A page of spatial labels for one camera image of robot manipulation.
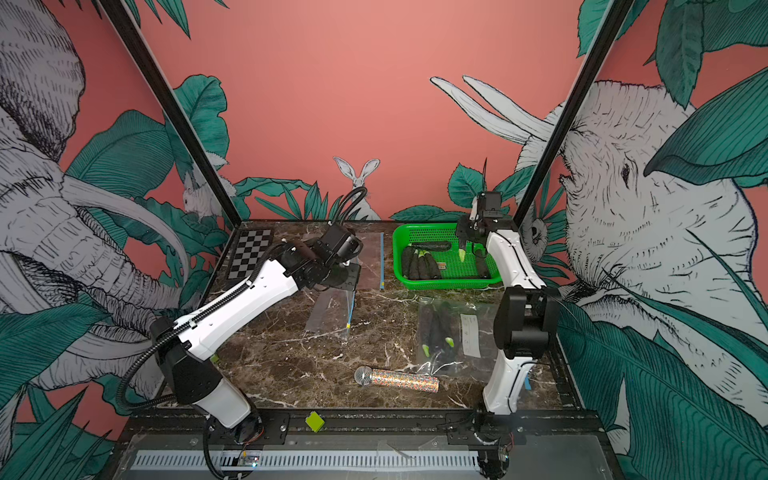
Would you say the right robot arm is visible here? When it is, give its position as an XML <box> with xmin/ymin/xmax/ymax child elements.
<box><xmin>456</xmin><ymin>191</ymin><xmax>559</xmax><ymax>415</ymax></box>

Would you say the lime green sticky note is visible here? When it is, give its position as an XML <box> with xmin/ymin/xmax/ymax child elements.
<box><xmin>305</xmin><ymin>411</ymin><xmax>326</xmax><ymax>433</ymax></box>

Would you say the dark purple eggplant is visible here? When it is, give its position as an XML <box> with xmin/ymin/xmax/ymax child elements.
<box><xmin>419</xmin><ymin>306</ymin><xmax>435</xmax><ymax>359</ymax></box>

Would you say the green plastic basket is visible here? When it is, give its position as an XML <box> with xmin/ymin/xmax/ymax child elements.
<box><xmin>392</xmin><ymin>222</ymin><xmax>502</xmax><ymax>290</ymax></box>

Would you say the sprinkle-filled cylinder tube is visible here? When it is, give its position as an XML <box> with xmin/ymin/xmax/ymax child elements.
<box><xmin>354</xmin><ymin>366</ymin><xmax>439</xmax><ymax>393</ymax></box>

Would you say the clear zip-top bag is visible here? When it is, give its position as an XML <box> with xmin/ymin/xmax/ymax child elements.
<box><xmin>413</xmin><ymin>297</ymin><xmax>498</xmax><ymax>391</ymax></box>
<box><xmin>305</xmin><ymin>289</ymin><xmax>356</xmax><ymax>341</ymax></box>
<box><xmin>355</xmin><ymin>232</ymin><xmax>384</xmax><ymax>291</ymax></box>

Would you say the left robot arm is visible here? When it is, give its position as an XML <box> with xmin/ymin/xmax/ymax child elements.
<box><xmin>156</xmin><ymin>222</ymin><xmax>363</xmax><ymax>440</ymax></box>

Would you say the right black frame post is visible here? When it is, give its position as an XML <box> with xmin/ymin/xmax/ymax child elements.
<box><xmin>513</xmin><ymin>0</ymin><xmax>633</xmax><ymax>226</ymax></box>

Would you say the black white checkerboard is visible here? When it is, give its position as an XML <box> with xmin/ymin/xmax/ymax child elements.
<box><xmin>227</xmin><ymin>229</ymin><xmax>273</xmax><ymax>281</ymax></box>

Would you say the black frame post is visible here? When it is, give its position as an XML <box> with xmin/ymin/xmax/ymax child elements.
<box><xmin>513</xmin><ymin>0</ymin><xmax>633</xmax><ymax>226</ymax></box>
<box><xmin>98</xmin><ymin>0</ymin><xmax>242</xmax><ymax>227</ymax></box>

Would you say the left black frame post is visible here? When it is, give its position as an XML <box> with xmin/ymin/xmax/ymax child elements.
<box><xmin>98</xmin><ymin>0</ymin><xmax>242</xmax><ymax>227</ymax></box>

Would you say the white perforated rail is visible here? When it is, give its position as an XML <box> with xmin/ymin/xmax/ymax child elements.
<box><xmin>129</xmin><ymin>450</ymin><xmax>480</xmax><ymax>473</ymax></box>

